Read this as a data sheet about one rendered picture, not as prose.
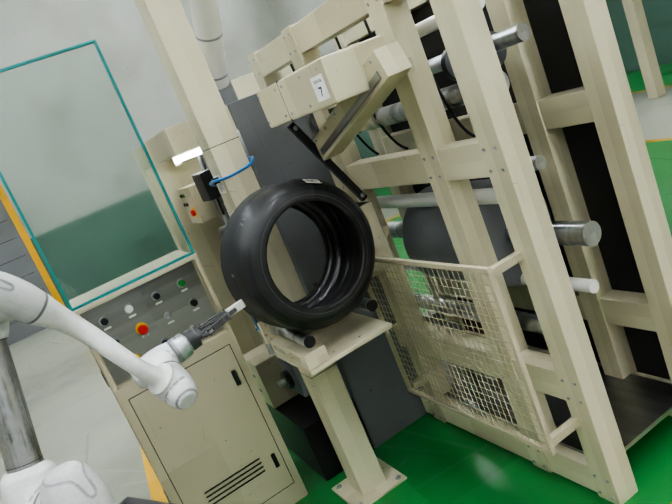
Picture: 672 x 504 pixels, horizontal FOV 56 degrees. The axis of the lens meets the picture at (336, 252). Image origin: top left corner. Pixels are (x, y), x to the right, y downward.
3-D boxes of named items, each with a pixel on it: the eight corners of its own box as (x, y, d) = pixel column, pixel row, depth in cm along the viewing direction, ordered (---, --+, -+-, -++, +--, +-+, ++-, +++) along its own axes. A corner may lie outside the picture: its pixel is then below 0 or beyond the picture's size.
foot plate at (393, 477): (332, 490, 298) (330, 486, 297) (377, 458, 308) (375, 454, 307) (359, 513, 274) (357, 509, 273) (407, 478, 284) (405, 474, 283)
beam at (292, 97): (269, 129, 255) (254, 93, 251) (321, 107, 264) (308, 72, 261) (335, 104, 200) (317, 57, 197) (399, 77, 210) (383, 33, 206)
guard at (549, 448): (408, 392, 294) (353, 255, 278) (411, 389, 294) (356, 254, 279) (553, 456, 213) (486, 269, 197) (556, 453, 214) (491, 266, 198)
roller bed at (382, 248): (348, 275, 289) (323, 215, 282) (374, 261, 294) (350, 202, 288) (369, 279, 271) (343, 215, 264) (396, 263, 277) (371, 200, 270)
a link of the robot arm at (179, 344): (163, 339, 221) (178, 329, 223) (178, 360, 224) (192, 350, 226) (169, 344, 213) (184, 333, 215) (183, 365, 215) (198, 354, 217)
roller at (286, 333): (274, 319, 258) (283, 325, 260) (268, 329, 257) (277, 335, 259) (309, 333, 227) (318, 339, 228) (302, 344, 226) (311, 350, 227)
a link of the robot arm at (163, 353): (173, 355, 225) (189, 374, 216) (135, 382, 220) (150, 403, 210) (160, 335, 219) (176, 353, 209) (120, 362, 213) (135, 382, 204)
